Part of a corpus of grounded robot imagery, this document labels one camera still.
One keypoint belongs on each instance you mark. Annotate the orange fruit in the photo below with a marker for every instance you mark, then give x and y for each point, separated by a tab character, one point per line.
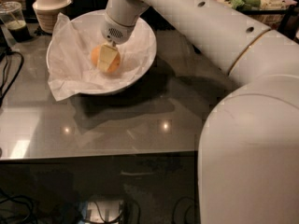
94	56

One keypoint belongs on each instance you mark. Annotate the stack of paper bowls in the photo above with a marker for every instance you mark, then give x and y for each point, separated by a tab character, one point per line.
47	12

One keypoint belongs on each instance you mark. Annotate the plastic cup with dark drink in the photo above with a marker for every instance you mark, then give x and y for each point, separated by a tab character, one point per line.
12	17

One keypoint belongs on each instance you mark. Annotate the black wire rack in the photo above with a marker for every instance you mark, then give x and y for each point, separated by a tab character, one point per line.
276	19

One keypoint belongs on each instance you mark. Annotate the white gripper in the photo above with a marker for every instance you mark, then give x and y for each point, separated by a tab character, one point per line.
119	31

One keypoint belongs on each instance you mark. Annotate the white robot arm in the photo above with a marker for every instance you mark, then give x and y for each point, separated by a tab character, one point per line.
248	157

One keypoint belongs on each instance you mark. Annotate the green packet in rack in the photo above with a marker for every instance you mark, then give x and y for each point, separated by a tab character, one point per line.
245	4

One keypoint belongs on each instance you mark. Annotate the white paper liner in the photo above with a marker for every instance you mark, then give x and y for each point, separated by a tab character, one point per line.
71	62

